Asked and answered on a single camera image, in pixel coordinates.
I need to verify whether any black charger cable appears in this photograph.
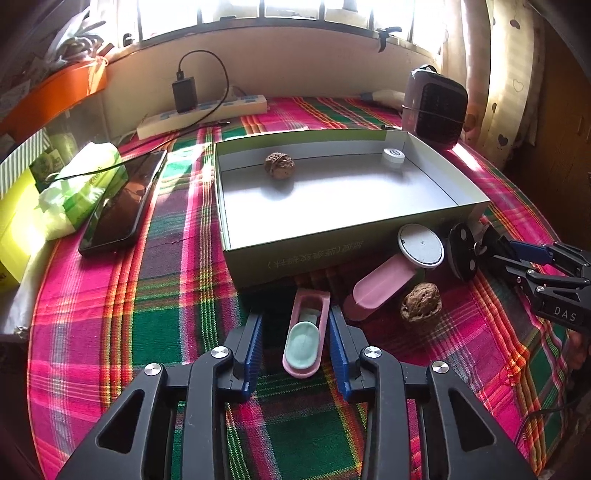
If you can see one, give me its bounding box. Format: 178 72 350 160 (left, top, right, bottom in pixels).
44 50 230 185

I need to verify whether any pink plastic case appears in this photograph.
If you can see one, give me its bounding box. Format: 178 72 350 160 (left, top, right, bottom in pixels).
344 254 416 322

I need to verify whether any black charger block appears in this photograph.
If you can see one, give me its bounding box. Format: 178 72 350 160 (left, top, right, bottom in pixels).
172 69 198 113

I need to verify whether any yellow box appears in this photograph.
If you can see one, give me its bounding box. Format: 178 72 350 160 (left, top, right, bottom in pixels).
0 180 51 291

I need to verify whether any white power strip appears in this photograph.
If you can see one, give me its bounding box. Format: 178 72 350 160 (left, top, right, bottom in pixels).
137 95 269 139

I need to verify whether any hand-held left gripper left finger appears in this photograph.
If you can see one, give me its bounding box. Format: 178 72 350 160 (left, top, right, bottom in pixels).
55 314 265 480

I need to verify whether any brown walnut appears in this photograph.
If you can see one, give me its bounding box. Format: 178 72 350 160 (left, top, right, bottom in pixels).
264 152 295 180
400 282 444 329

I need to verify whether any black window hook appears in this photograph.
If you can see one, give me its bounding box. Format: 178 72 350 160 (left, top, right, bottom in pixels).
376 28 400 52

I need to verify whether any plant in plastic bag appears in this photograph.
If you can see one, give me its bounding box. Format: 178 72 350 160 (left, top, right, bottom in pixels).
46 9 114 65

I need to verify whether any green printed box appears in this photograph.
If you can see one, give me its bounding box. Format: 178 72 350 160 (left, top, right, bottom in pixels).
30 152 65 185

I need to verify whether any heart print curtain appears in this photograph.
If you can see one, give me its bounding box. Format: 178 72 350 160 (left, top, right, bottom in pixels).
443 0 550 148

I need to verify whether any orange tray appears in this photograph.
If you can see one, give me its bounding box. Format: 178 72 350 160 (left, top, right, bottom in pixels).
0 60 108 141

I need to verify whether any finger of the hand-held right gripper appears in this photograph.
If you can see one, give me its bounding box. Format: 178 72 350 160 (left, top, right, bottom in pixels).
482 230 591 276
494 258 566 296

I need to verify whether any green white striped box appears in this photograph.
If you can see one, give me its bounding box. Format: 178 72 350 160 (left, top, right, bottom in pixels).
0 129 51 195

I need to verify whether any window with metal bars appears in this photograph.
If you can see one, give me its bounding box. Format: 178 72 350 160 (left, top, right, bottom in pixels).
90 0 462 47

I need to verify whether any glass tank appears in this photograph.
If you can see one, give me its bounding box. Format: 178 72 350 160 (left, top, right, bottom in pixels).
46 104 112 155

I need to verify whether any green white tissue pack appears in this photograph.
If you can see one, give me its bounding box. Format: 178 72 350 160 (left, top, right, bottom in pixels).
38 142 127 241

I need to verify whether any black round two-button disc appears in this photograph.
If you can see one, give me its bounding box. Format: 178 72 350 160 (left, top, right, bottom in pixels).
449 223 485 281

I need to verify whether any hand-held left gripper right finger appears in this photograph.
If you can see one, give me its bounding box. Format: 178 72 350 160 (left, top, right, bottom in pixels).
327 305 539 480

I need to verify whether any black smartphone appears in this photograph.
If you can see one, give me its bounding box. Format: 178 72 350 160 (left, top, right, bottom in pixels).
78 150 168 257

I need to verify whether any grey black desk heater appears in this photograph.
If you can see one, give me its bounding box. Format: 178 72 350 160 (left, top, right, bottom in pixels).
401 65 469 149

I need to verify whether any grey cardboard box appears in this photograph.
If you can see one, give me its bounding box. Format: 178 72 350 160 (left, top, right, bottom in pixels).
213 129 491 292

